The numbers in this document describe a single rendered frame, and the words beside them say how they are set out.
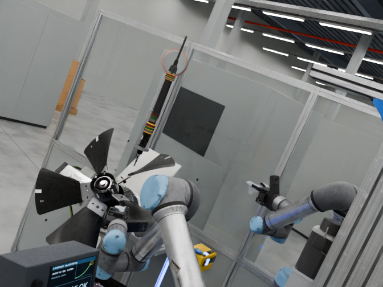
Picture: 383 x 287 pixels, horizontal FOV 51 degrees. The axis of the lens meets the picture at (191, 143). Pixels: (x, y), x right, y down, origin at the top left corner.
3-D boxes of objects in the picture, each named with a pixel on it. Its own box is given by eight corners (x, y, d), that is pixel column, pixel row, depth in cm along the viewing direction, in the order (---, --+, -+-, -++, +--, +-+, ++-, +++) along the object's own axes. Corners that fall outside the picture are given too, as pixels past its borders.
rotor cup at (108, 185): (89, 200, 196) (80, 185, 186) (109, 179, 202) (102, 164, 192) (109, 214, 189) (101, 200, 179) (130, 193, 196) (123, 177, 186)
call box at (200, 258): (193, 260, 208) (201, 242, 207) (209, 271, 204) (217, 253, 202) (178, 266, 194) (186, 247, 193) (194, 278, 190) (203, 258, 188)
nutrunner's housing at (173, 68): (135, 151, 185) (172, 58, 179) (143, 154, 186) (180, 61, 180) (134, 152, 182) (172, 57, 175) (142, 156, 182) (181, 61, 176)
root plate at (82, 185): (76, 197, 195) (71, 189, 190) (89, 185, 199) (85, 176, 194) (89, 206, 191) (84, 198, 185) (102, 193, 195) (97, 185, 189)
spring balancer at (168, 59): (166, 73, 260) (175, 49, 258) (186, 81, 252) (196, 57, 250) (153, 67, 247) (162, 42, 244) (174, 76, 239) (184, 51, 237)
